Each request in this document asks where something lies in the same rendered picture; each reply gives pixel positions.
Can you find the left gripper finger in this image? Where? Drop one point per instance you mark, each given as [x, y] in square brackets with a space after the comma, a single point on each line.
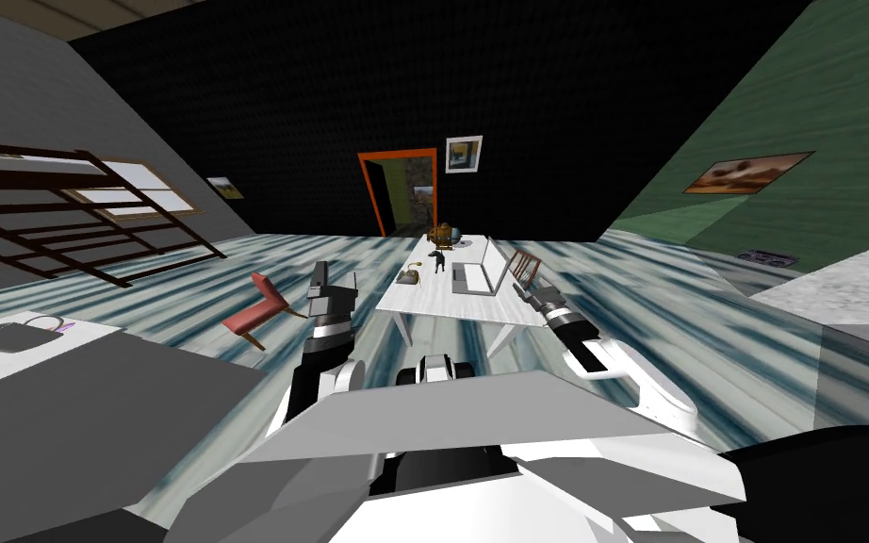
[349, 280]
[320, 279]

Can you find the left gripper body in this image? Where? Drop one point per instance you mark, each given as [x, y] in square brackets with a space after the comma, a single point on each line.
[333, 305]

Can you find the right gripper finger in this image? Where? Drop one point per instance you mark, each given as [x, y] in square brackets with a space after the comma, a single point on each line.
[541, 284]
[523, 291]

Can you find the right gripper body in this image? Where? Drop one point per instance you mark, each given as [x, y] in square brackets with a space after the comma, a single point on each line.
[548, 299]

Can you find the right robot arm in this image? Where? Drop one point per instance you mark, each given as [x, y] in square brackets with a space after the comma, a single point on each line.
[630, 373]

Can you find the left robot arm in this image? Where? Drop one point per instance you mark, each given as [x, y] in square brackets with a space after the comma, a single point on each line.
[323, 354]

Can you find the brown wooden chair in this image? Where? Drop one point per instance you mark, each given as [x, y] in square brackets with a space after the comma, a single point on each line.
[526, 268]

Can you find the white laptop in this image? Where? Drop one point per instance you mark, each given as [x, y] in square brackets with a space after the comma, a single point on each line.
[472, 277]

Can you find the brown telephone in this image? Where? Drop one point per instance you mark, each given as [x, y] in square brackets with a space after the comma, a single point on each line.
[407, 277]

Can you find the red chair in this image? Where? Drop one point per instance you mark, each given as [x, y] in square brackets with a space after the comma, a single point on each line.
[253, 317]

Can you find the white table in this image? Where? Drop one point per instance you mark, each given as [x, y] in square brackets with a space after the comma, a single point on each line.
[434, 305]

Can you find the dark figurine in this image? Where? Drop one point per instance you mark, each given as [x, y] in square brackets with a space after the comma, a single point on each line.
[438, 260]

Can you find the small landscape picture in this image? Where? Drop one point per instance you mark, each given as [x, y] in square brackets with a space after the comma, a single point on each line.
[226, 188]

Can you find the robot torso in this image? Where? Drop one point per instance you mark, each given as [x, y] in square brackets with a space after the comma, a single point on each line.
[472, 422]

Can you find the white framed picture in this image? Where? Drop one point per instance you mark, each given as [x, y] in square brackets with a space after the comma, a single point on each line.
[464, 154]

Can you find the window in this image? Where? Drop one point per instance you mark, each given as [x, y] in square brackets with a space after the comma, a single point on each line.
[133, 190]

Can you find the dark radio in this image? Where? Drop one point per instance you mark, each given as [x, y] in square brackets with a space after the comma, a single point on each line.
[766, 258]

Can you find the wide brown picture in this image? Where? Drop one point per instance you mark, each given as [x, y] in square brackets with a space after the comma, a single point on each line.
[744, 174]

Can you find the dark brown bunk bed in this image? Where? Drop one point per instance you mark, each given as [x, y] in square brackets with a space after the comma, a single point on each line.
[65, 219]

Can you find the grey and white desk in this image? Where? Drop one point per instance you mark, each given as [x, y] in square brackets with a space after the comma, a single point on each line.
[88, 422]

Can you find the white marble counter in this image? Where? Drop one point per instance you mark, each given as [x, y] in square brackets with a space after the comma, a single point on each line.
[849, 290]

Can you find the grey bag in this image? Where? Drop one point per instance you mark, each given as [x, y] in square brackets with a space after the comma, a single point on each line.
[8, 337]

